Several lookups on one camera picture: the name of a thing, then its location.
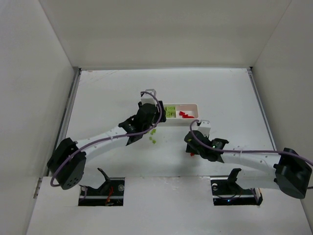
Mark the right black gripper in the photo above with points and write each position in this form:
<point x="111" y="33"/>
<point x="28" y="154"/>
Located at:
<point x="190" y="146"/>

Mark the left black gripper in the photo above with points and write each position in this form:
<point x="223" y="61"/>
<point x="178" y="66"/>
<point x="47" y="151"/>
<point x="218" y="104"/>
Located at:
<point x="160" y="111"/>

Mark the green 2x2 lego plate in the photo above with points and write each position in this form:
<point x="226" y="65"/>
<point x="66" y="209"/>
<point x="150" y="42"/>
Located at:
<point x="170" y="113"/>

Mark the green 2x2 lego brick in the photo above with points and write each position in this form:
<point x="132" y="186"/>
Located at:
<point x="169" y="107"/>

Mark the red small lego piece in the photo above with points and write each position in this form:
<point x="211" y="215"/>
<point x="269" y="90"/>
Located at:
<point x="187" y="116"/>

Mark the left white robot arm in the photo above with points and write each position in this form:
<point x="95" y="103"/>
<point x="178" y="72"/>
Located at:
<point x="67" y="163"/>

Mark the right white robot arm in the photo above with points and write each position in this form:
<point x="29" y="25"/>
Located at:
<point x="283" y="170"/>

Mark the white divided container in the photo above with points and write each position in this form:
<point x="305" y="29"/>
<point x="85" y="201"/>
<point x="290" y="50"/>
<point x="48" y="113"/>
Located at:
<point x="189" y="109"/>

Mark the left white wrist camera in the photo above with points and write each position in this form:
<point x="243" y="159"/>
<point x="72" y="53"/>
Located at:
<point x="148" y="96"/>

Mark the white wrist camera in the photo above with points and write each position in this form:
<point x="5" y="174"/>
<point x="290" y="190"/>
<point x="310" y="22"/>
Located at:
<point x="148" y="96"/>
<point x="204" y="127"/>

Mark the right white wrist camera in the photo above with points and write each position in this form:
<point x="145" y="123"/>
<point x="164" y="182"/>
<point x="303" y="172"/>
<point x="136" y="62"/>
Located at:
<point x="204" y="127"/>

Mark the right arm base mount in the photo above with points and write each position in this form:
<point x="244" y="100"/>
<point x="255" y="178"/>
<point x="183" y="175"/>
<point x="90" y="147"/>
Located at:
<point x="226" y="191"/>

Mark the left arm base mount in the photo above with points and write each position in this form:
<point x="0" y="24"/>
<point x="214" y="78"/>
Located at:
<point x="109" y="194"/>

